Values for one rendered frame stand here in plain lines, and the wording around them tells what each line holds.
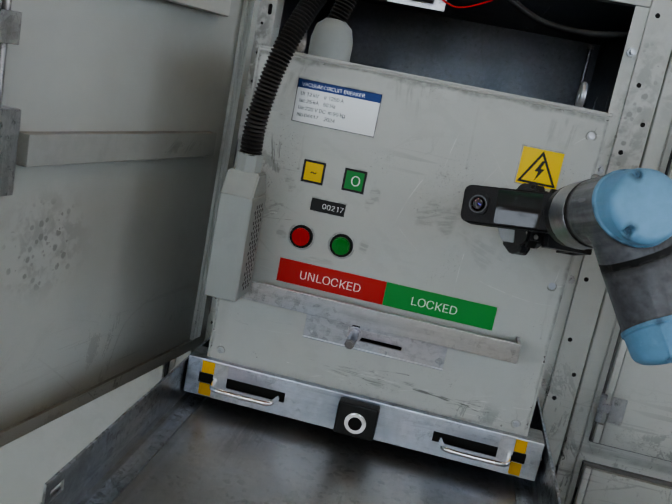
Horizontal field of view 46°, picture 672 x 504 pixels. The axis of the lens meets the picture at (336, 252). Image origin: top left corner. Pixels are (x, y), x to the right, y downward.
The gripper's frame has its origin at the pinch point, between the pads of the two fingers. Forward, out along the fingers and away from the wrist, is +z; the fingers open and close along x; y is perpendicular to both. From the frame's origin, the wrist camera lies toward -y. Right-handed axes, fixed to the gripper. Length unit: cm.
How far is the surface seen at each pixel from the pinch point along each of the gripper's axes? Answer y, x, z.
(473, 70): 19, 49, 95
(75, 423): -59, -47, 57
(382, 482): -9.5, -37.9, 4.2
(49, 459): -64, -55, 60
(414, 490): -5.2, -38.2, 3.2
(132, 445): -44, -37, 4
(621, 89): 22.5, 26.9, 16.9
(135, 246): -50, -11, 23
